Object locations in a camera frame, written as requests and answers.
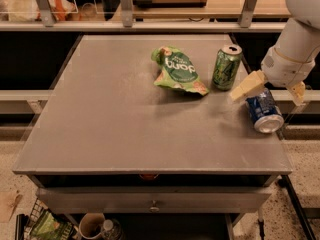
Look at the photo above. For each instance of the orange white bag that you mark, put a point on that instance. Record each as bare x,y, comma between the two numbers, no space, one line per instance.
28,10

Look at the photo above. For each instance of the green chip bag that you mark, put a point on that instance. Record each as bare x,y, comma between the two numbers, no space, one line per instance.
177,71

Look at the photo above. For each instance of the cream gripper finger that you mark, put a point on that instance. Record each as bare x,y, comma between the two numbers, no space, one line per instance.
297,91
251,86

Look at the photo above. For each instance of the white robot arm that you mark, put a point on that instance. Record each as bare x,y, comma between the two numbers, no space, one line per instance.
300,38

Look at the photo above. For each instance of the grey drawer with knob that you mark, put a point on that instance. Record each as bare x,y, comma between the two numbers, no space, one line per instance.
153,199

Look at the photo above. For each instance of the blue pepsi can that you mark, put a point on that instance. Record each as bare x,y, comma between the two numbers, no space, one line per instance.
264,113

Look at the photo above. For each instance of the red object in drawer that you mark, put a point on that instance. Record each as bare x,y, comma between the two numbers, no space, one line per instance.
148,177

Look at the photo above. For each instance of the black wire basket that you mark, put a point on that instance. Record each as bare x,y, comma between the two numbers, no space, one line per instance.
24,222

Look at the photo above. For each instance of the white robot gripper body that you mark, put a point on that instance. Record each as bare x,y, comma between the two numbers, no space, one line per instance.
284,70

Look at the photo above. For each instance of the green soda can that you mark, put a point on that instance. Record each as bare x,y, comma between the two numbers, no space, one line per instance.
226,66

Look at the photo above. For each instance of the green snack bag in basket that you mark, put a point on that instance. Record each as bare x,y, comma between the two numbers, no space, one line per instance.
48,227

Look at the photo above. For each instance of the metal rail with brackets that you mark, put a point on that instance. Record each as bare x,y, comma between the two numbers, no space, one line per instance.
220,16

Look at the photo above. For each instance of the clear plastic bottle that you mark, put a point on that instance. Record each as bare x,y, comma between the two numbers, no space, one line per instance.
111,230

